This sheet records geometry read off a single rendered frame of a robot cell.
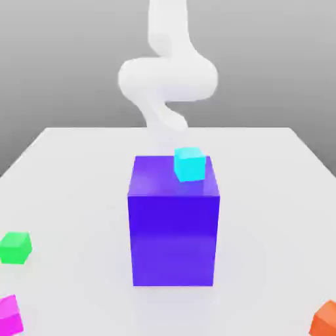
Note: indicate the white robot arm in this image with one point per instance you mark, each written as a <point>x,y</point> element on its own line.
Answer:
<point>168,78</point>

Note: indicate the small cyan cube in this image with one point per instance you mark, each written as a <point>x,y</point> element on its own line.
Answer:
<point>189,165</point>

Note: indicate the small green cube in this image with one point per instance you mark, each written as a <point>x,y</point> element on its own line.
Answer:
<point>15,248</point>

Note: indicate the small magenta cube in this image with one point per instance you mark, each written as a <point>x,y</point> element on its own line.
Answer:
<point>9,316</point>

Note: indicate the small orange cube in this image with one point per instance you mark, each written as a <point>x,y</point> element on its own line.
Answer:
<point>325,320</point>

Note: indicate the large purple box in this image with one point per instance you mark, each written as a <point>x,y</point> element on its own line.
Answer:
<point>173,236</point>

